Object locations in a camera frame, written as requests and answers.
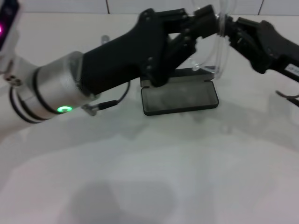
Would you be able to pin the small silver cylindrical plug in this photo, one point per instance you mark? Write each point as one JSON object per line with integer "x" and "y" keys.
{"x": 104, "y": 39}

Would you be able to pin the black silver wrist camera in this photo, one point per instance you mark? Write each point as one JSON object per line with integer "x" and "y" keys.
{"x": 7, "y": 23}

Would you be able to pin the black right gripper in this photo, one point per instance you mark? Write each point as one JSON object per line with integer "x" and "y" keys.
{"x": 275, "y": 46}

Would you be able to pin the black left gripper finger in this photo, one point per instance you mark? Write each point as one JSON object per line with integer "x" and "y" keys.
{"x": 205, "y": 18}

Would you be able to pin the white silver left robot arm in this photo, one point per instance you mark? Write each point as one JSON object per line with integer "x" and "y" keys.
{"x": 46, "y": 81}

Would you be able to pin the clear transparent glasses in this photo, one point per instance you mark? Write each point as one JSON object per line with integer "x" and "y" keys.
{"x": 222, "y": 46}

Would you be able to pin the black glasses case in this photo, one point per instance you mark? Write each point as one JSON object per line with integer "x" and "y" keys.
{"x": 180, "y": 100}

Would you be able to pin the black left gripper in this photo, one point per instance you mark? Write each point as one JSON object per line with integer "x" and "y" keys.
{"x": 123, "y": 53}

